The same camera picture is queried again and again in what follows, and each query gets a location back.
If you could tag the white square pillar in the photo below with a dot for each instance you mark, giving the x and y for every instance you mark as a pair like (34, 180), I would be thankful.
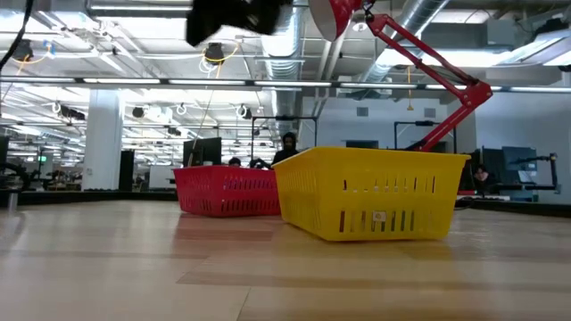
(102, 142)

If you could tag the black computer monitor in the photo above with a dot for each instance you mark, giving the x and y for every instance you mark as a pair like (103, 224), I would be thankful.
(203, 151)

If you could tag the black ceiling camera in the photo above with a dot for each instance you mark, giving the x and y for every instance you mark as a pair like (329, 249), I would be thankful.
(23, 50)
(215, 53)

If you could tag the yellow plastic basket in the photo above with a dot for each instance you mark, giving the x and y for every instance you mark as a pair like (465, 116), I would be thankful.
(370, 169)

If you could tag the long LED light bar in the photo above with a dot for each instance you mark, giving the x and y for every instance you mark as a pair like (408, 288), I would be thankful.
(201, 81)

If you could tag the red desk lamp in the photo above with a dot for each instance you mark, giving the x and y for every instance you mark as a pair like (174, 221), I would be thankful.
(339, 13)

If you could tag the person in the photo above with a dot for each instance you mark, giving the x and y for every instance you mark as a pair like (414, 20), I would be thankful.
(482, 176)
(234, 161)
(289, 151)

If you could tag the red plastic basket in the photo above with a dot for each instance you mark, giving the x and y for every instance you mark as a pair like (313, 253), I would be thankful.
(223, 191)

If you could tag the black tall cabinet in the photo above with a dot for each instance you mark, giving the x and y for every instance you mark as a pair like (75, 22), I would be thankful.
(126, 171)

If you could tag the black background robot arm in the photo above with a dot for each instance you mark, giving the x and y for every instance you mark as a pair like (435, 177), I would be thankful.
(553, 171)

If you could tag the silver ventilation duct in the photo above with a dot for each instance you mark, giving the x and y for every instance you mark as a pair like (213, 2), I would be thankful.
(401, 35)
(283, 67)

